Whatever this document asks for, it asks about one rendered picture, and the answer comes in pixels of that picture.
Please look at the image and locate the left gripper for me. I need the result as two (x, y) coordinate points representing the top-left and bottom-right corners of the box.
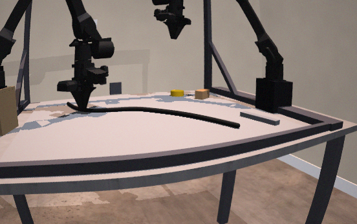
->
(157, 3), (191, 39)

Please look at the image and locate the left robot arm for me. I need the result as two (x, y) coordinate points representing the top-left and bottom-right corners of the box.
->
(152, 0), (286, 82)

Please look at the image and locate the grey rectangular bar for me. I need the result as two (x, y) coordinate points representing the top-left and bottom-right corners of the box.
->
(240, 111), (280, 126)

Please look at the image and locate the small orange block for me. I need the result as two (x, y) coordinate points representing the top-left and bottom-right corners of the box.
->
(195, 89), (210, 100)

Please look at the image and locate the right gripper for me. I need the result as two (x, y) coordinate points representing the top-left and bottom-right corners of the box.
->
(57, 60), (96, 112)

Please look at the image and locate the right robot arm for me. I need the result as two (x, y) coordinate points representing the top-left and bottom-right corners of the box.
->
(0, 0), (114, 89)

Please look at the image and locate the black rope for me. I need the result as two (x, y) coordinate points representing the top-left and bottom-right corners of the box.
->
(67, 102), (240, 128)

